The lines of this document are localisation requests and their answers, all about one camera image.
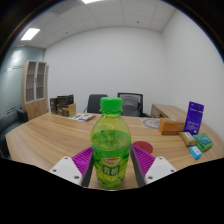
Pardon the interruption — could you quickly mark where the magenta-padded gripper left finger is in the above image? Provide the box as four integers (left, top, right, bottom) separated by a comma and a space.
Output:
48, 145, 95, 188

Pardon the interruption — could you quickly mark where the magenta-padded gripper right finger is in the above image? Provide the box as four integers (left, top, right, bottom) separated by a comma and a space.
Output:
129, 143, 178, 189

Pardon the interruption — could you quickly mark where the green drink bottle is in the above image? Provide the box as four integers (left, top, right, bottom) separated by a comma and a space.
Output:
90, 96, 133, 191

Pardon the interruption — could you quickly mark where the brown cardboard box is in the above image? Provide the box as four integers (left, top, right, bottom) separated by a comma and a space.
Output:
157, 117, 186, 136

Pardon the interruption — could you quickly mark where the green and white leaflet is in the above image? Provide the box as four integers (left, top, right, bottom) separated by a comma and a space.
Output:
68, 112, 96, 122

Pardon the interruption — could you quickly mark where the small yellow box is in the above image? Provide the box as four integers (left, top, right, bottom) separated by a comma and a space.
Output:
178, 131, 197, 148

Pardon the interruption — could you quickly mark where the small blue box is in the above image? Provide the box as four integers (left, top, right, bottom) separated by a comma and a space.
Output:
188, 145, 203, 161

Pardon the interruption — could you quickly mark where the small wooden box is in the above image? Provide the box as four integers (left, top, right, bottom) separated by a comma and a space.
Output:
61, 103, 77, 118

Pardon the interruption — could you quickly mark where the wooden side desk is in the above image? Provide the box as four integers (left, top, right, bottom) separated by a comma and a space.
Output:
150, 103, 188, 120

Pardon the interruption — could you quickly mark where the grey mesh office chair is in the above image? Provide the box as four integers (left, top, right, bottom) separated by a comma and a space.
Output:
117, 92, 151, 118

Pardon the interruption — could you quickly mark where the black office chair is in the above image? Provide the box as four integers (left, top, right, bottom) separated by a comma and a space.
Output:
83, 93, 109, 114

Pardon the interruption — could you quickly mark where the green flat box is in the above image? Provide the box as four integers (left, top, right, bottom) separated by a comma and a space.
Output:
193, 132, 214, 153

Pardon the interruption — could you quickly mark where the purple upright package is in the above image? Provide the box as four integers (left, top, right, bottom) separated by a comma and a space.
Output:
183, 101, 205, 135

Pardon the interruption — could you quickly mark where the dark sofa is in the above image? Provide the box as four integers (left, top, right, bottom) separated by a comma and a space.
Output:
0, 108, 29, 159

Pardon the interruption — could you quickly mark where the wooden shelf unit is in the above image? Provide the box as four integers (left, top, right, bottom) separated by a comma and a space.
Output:
21, 59, 50, 121

